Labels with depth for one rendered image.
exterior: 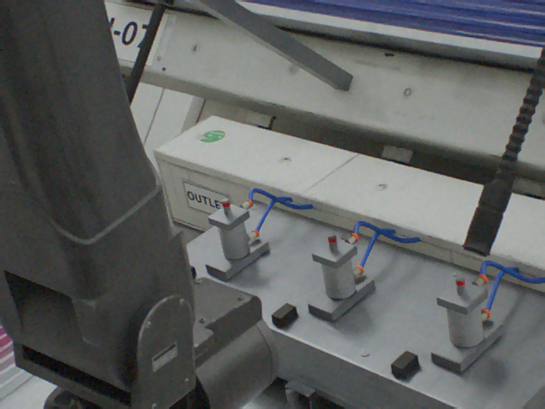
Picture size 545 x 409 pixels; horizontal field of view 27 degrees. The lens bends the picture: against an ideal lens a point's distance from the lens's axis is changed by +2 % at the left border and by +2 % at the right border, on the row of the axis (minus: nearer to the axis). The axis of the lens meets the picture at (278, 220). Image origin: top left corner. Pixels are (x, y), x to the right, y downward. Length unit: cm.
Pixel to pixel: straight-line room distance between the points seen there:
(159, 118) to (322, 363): 258
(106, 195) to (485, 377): 37
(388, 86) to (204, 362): 47
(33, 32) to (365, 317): 46
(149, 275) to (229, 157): 55
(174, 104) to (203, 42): 218
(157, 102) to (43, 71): 296
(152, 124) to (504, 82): 249
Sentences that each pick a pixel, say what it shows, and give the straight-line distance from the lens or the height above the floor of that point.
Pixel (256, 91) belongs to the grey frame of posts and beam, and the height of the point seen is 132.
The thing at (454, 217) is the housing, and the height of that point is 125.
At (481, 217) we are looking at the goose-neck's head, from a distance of 71.
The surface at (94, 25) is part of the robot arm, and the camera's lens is 43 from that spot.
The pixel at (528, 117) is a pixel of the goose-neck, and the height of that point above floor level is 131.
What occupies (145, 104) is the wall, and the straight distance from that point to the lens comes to 340.
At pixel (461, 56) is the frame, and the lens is 94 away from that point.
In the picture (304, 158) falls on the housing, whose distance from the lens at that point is 99.
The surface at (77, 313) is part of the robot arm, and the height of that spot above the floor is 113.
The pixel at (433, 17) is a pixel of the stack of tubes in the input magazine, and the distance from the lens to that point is 94.
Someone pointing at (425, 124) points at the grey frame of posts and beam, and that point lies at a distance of 94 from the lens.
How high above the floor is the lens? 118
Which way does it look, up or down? 2 degrees up
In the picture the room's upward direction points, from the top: 20 degrees clockwise
